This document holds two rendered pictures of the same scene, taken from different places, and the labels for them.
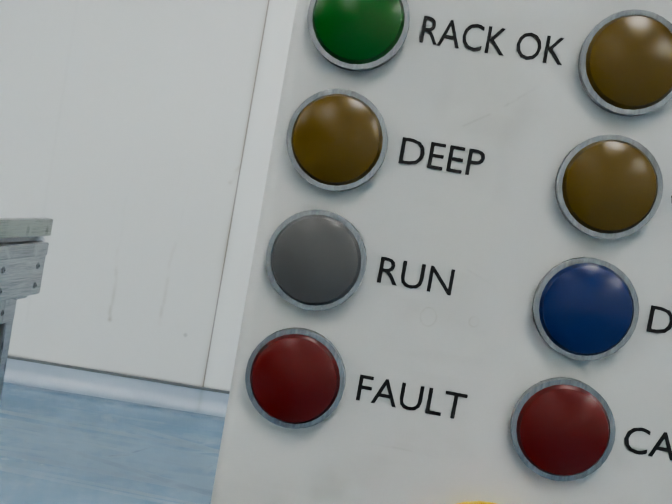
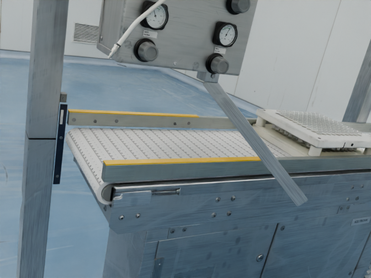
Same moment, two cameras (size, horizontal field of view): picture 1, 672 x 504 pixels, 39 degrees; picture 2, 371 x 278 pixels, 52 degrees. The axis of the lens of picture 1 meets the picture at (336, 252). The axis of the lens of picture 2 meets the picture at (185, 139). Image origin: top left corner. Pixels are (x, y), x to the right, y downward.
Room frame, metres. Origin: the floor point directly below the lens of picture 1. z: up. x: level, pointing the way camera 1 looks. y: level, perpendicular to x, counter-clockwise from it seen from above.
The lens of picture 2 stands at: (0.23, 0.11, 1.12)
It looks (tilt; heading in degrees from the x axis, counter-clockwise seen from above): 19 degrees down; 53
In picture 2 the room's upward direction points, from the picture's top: 12 degrees clockwise
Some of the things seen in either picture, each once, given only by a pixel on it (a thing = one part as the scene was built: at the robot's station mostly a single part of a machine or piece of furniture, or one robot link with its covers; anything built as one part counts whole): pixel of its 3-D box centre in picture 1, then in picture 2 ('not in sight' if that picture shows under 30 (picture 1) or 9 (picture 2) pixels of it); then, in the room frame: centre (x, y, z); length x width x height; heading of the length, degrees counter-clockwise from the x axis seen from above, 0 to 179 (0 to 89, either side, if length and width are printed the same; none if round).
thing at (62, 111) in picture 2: not in sight; (59, 145); (0.48, 0.92, 0.77); 0.02 x 0.01 x 0.20; 176
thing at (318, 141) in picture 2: not in sight; (316, 127); (1.13, 0.73, 0.88); 0.25 x 0.24 x 0.02; 85
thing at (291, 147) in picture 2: not in sight; (311, 143); (1.13, 0.73, 0.83); 0.24 x 0.24 x 0.02; 85
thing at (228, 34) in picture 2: not in sight; (226, 34); (0.62, 0.59, 1.09); 0.04 x 0.01 x 0.04; 176
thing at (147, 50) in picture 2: not in sight; (148, 47); (0.49, 0.59, 1.05); 0.03 x 0.02 x 0.04; 176
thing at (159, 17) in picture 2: not in sight; (154, 15); (0.49, 0.60, 1.10); 0.04 x 0.01 x 0.04; 176
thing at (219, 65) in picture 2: not in sight; (219, 62); (0.61, 0.58, 1.05); 0.03 x 0.03 x 0.04; 86
